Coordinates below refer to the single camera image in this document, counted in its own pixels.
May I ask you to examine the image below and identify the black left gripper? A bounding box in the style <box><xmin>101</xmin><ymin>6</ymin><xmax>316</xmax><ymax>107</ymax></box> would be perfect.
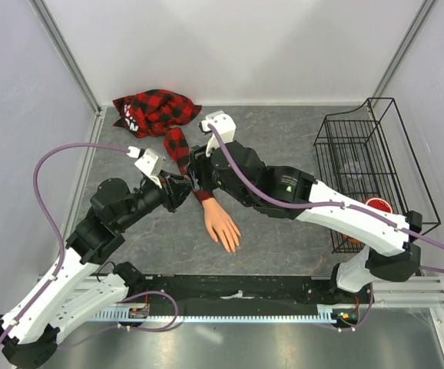
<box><xmin>117</xmin><ymin>169</ymin><xmax>192</xmax><ymax>231</ymax></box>

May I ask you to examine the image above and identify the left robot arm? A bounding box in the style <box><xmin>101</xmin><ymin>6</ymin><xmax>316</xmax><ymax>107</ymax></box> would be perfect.
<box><xmin>0</xmin><ymin>171</ymin><xmax>192</xmax><ymax>368</ymax></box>

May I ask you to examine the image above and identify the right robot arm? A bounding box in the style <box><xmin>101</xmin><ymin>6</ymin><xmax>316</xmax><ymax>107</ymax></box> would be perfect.
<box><xmin>186</xmin><ymin>141</ymin><xmax>422</xmax><ymax>303</ymax></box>

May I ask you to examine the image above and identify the mannequin hand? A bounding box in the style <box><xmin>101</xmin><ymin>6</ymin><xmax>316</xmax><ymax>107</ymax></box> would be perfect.
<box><xmin>202</xmin><ymin>198</ymin><xmax>241</xmax><ymax>253</ymax></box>

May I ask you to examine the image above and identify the red black plaid shirt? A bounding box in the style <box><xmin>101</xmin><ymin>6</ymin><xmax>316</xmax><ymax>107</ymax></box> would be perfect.
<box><xmin>113</xmin><ymin>89</ymin><xmax>202</xmax><ymax>175</ymax></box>

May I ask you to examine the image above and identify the clear glass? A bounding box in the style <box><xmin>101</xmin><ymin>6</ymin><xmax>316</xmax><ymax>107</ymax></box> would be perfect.
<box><xmin>343</xmin><ymin>161</ymin><xmax>365</xmax><ymax>180</ymax></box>

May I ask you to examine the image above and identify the orange cup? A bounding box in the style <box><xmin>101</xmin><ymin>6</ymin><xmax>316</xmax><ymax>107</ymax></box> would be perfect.
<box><xmin>343</xmin><ymin>234</ymin><xmax>361</xmax><ymax>244</ymax></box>

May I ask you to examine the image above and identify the red cup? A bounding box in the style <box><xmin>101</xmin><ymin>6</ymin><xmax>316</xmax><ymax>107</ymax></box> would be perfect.
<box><xmin>364</xmin><ymin>197</ymin><xmax>393</xmax><ymax>214</ymax></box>

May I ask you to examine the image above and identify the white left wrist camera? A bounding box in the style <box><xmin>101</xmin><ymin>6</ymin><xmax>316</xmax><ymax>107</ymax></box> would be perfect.
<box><xmin>127</xmin><ymin>146</ymin><xmax>165</xmax><ymax>188</ymax></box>

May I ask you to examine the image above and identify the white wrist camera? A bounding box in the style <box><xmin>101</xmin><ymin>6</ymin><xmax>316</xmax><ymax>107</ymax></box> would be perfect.
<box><xmin>199</xmin><ymin>111</ymin><xmax>236</xmax><ymax>157</ymax></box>
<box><xmin>127</xmin><ymin>146</ymin><xmax>165</xmax><ymax>188</ymax></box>

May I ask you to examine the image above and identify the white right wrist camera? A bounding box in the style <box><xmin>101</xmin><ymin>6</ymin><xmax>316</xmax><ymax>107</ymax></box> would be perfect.
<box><xmin>199</xmin><ymin>111</ymin><xmax>236</xmax><ymax>157</ymax></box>

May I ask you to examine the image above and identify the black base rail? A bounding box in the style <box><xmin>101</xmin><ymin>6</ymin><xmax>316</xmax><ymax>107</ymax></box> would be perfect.
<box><xmin>112</xmin><ymin>262</ymin><xmax>374</xmax><ymax>311</ymax></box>

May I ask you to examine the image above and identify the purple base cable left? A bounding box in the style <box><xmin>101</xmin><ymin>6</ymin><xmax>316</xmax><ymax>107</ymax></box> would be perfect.
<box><xmin>58</xmin><ymin>290</ymin><xmax>180</xmax><ymax>351</ymax></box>

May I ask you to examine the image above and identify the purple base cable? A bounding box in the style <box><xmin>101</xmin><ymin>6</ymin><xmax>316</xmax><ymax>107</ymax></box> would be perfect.
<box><xmin>313</xmin><ymin>284</ymin><xmax>376</xmax><ymax>333</ymax></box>
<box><xmin>58</xmin><ymin>290</ymin><xmax>180</xmax><ymax>351</ymax></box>

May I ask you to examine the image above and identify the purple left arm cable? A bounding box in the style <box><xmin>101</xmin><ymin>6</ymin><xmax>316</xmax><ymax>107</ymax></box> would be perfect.
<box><xmin>0</xmin><ymin>142</ymin><xmax>131</xmax><ymax>369</ymax></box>

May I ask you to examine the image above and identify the black wire rack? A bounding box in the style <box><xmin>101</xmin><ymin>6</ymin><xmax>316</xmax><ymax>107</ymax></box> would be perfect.
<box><xmin>313</xmin><ymin>98</ymin><xmax>442</xmax><ymax>234</ymax></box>

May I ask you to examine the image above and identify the toothed cable duct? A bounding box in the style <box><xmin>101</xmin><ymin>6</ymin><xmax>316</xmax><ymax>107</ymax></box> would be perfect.
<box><xmin>89</xmin><ymin>300</ymin><xmax>336</xmax><ymax>324</ymax></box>

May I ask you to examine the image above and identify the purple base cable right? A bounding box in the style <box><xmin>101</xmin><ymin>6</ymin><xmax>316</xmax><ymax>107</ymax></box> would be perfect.
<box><xmin>313</xmin><ymin>284</ymin><xmax>376</xmax><ymax>333</ymax></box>

